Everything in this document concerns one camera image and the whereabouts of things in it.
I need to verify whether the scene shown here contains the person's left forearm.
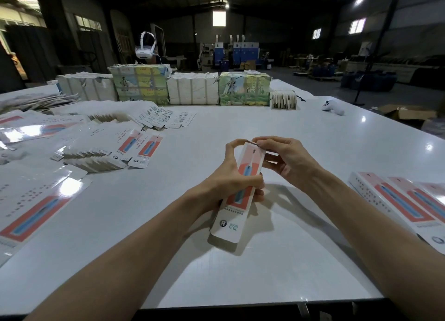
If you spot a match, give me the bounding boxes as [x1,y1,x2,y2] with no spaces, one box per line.
[28,195,213,321]

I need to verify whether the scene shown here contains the blue machine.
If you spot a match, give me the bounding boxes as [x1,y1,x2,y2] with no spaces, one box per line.
[213,33,260,69]

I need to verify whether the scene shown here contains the person's right forearm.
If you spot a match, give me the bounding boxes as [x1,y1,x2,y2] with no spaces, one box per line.
[305,174,445,321]

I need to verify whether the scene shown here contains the green printed carton bundle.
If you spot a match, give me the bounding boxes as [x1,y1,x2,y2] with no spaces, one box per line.
[218,70,272,107]

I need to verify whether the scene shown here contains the white plastic bags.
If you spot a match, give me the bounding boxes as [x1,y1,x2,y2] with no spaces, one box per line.
[422,117,445,139]

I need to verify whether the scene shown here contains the black floor stand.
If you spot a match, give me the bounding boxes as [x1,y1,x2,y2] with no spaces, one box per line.
[351,0,397,107]

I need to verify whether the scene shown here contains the white toothbrush carton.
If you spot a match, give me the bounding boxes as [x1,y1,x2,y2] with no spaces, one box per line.
[210,142,267,244]

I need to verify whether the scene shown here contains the white headset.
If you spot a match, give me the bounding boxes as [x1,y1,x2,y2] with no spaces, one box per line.
[135,31,158,59]

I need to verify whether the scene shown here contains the small beige card stack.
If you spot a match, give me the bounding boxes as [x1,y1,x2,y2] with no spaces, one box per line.
[270,90,298,110]

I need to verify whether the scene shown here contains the grey crate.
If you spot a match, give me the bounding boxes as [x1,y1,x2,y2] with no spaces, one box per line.
[56,62,91,75]

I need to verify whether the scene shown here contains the pile of carton blanks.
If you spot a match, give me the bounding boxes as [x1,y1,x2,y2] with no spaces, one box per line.
[0,99,197,266]

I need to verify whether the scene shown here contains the green yellow carton bundle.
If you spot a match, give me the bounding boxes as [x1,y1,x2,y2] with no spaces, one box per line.
[109,63,172,106]

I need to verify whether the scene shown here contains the blue bins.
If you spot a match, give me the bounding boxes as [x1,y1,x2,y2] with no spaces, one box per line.
[341,70,397,92]

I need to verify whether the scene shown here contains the open cardboard box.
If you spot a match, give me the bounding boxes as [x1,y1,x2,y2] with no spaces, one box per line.
[379,104,438,129]

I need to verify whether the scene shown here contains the person's right hand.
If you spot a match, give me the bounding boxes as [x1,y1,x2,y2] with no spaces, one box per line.
[252,135,324,194]

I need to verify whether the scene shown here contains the pile of grey flat sheets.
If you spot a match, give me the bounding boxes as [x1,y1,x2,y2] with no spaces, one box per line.
[0,88,81,114]

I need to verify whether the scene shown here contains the double wall window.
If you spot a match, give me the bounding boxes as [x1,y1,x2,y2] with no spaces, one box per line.
[349,18,367,35]

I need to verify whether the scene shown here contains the row of white cartons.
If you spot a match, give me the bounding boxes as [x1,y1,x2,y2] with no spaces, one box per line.
[56,71,118,103]
[167,71,221,106]

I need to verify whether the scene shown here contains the person's left hand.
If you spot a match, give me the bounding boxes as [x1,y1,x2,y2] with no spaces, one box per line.
[186,139,266,217]

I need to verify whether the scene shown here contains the small white object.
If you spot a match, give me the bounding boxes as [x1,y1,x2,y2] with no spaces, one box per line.
[321,98,346,116]

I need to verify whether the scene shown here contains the dark grey cabinet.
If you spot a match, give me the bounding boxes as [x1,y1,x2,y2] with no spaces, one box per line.
[6,24,58,82]

